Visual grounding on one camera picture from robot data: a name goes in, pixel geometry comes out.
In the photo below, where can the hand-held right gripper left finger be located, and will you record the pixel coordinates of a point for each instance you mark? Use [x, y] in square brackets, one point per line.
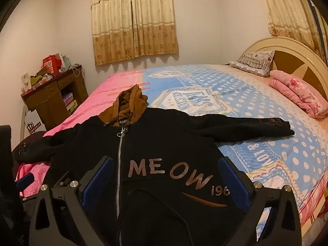
[98, 183]

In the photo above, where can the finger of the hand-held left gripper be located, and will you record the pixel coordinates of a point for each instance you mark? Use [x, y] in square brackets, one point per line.
[25, 179]

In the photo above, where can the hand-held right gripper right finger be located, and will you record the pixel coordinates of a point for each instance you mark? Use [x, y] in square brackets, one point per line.
[232, 184]

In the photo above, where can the black hoodie jacket brown hood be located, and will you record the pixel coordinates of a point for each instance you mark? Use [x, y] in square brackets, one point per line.
[158, 143]

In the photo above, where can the white paper bag dark print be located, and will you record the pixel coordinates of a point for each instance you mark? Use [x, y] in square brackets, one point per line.
[32, 126]

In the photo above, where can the brown wooden desk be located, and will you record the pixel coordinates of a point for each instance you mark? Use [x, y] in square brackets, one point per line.
[48, 101]

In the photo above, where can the white flower print box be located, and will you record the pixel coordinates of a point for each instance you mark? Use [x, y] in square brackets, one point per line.
[26, 82]

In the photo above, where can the stack of small boxes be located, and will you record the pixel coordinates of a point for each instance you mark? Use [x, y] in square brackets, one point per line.
[69, 103]

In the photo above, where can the bed with pink-blue sheet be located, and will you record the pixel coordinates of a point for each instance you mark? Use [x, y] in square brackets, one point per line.
[256, 102]

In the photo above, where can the green packet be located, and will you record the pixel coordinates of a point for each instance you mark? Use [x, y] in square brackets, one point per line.
[39, 79]

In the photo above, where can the red gift bag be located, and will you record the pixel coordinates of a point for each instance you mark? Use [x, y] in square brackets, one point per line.
[52, 64]

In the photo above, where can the folded pink floral blanket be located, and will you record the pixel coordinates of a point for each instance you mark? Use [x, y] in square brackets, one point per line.
[299, 92]

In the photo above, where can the light blue bag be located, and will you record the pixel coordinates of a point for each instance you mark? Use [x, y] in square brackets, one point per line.
[66, 62]

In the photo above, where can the grey patterned pillow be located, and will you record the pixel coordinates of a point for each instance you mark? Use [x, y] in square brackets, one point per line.
[253, 61]

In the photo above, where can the cream wooden bed headboard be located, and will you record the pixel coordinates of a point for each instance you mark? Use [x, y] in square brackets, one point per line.
[302, 65]

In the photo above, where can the beige patterned curtain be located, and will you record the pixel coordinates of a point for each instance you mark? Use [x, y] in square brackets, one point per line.
[287, 10]
[133, 23]

